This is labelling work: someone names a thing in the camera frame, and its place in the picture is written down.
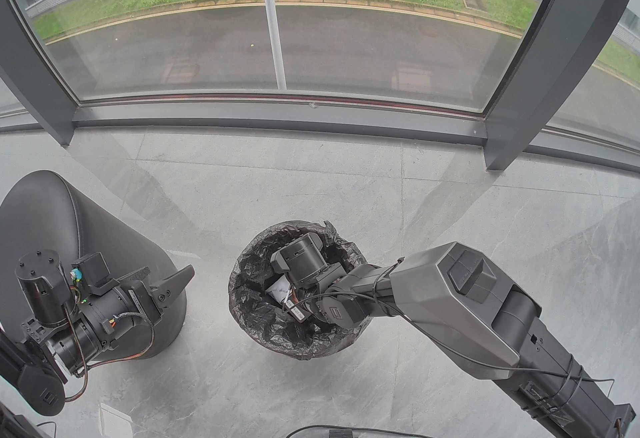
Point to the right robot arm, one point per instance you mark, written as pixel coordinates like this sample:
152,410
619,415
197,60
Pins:
450,306

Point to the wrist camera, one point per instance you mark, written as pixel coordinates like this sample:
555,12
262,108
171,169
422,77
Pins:
95,268
345,312

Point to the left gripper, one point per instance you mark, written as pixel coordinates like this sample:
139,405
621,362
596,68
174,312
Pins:
112,316

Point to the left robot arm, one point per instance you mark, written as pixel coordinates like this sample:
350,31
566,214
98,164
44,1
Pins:
42,291

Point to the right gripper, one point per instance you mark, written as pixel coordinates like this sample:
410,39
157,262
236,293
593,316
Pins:
296,315

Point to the dark grey round chair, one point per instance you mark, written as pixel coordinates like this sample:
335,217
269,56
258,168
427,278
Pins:
115,236

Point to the window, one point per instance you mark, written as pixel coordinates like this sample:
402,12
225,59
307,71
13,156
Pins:
150,50

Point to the black plastic bag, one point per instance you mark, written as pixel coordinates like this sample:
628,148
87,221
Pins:
260,326

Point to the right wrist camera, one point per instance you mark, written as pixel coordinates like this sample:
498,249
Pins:
345,312

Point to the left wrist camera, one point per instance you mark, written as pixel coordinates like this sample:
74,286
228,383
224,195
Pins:
95,268

